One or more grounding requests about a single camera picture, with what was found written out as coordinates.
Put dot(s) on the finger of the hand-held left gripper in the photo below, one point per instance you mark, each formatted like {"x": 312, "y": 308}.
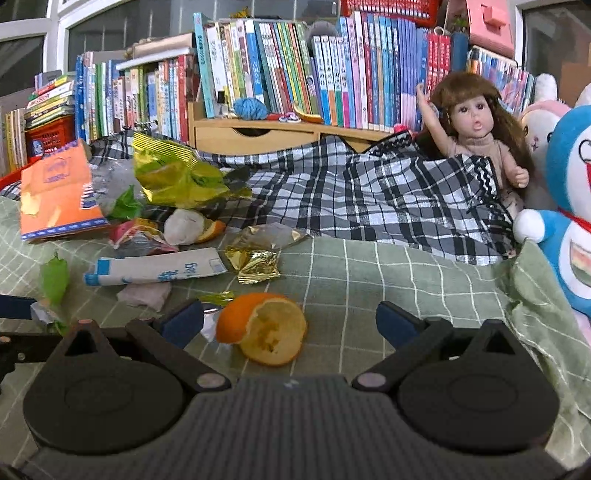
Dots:
{"x": 18, "y": 344}
{"x": 16, "y": 307}

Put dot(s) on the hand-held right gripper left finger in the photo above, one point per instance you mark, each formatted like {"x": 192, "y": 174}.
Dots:
{"x": 184, "y": 321}

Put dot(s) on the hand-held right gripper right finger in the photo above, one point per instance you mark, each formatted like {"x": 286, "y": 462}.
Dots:
{"x": 395, "y": 323}

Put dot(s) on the green foil wrapper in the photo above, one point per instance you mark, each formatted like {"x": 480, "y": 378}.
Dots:
{"x": 55, "y": 277}

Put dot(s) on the blue white paper cup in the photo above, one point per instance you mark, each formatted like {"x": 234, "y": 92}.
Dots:
{"x": 157, "y": 270}

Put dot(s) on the large orange peel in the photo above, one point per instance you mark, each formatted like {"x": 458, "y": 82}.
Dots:
{"x": 272, "y": 332}

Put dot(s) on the small yellow-green candy wrapper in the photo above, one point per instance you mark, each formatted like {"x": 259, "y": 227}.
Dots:
{"x": 219, "y": 298}

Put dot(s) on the green checked bed sheet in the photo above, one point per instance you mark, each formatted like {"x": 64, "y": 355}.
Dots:
{"x": 369, "y": 286}

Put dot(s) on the pinkish crumpled tissue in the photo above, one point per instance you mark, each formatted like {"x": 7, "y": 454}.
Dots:
{"x": 143, "y": 295}

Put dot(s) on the gold candy wrapper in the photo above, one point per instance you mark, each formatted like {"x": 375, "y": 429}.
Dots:
{"x": 254, "y": 265}

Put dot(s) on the small orange peel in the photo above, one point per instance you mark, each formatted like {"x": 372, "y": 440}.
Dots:
{"x": 213, "y": 230}

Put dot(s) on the white tissue ball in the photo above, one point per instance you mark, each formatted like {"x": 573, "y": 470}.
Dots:
{"x": 184, "y": 226}

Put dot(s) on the pink red wrapper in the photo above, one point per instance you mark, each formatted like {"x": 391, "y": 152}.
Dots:
{"x": 138, "y": 235}

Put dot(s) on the orange paper bag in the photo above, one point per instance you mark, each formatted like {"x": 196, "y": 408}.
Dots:
{"x": 60, "y": 198}

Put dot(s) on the red tray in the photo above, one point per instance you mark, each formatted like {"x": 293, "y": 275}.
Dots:
{"x": 14, "y": 177}

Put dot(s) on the black white plaid blanket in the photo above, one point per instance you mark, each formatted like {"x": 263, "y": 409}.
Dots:
{"x": 351, "y": 194}

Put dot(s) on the yellow-green snack bag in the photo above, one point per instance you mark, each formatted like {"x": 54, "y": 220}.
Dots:
{"x": 180, "y": 180}

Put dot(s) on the clear plastic bag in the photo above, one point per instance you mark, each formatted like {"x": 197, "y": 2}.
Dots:
{"x": 111, "y": 180}

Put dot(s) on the blue picture card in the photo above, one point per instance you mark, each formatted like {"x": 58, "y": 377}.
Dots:
{"x": 36, "y": 147}

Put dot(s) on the red plastic crate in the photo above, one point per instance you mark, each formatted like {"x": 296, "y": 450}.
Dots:
{"x": 51, "y": 136}

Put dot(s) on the pink fabric flower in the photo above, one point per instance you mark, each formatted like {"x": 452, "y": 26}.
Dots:
{"x": 400, "y": 128}

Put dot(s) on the stack of flat books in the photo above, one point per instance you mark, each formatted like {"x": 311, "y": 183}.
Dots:
{"x": 48, "y": 104}

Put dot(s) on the wooden drawer organizer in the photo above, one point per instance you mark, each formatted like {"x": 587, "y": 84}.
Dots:
{"x": 286, "y": 136}

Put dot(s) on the brown-haired doll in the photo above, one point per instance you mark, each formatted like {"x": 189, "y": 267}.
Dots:
{"x": 475, "y": 120}

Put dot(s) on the blue yarn ball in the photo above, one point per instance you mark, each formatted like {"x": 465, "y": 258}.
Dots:
{"x": 251, "y": 109}

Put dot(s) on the yellow banana toy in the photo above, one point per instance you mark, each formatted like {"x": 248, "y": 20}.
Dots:
{"x": 308, "y": 117}

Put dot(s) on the row of green blue books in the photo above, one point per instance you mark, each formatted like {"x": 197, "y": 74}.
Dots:
{"x": 138, "y": 97}

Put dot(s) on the small red white trinket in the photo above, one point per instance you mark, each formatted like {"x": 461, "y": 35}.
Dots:
{"x": 291, "y": 117}

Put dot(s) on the blue cat plush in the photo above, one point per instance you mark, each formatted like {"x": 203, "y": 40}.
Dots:
{"x": 568, "y": 152}

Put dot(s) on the pink white rabbit plush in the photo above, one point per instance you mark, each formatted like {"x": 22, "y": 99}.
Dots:
{"x": 540, "y": 124}

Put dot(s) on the row of blue pink books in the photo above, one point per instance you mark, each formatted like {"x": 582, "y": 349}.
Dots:
{"x": 332, "y": 69}

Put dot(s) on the brown cardboard box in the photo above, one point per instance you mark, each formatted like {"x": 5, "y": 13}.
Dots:
{"x": 575, "y": 83}

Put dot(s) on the red plastic basket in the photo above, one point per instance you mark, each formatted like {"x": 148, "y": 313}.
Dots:
{"x": 392, "y": 9}

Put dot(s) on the pink toy house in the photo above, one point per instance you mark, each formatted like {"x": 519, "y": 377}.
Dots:
{"x": 489, "y": 23}

